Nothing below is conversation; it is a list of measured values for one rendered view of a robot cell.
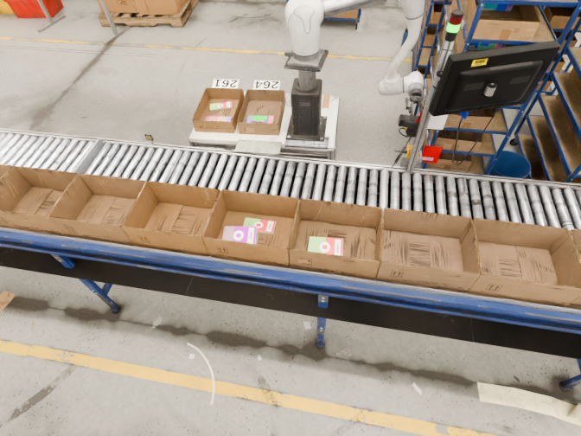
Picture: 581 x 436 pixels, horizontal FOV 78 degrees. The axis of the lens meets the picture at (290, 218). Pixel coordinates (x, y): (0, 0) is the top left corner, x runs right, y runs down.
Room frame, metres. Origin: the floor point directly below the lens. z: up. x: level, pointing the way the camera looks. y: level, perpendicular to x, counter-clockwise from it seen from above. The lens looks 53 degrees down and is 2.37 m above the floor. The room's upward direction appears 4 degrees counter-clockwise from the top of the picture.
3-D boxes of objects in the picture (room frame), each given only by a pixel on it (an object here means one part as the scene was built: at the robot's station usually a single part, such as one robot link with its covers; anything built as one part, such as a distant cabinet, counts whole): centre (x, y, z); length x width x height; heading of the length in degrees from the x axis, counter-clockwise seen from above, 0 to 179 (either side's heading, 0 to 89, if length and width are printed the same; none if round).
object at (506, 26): (2.08, -1.27, 1.39); 0.40 x 0.30 x 0.10; 165
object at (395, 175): (1.30, -0.61, 0.72); 0.52 x 0.05 x 0.05; 166
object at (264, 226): (1.09, 0.16, 0.89); 0.16 x 0.07 x 0.02; 76
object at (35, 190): (1.31, 1.32, 0.96); 0.39 x 0.29 x 0.17; 76
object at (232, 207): (1.03, 0.18, 0.96); 0.39 x 0.29 x 0.17; 76
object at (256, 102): (2.15, 0.14, 0.80); 0.38 x 0.28 x 0.10; 170
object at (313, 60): (2.02, -0.14, 1.28); 0.22 x 0.18 x 0.06; 70
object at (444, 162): (2.09, -1.27, 0.39); 0.40 x 0.30 x 0.10; 166
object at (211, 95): (2.21, 0.45, 0.80); 0.38 x 0.28 x 0.10; 170
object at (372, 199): (1.33, -0.48, 0.72); 0.52 x 0.05 x 0.05; 166
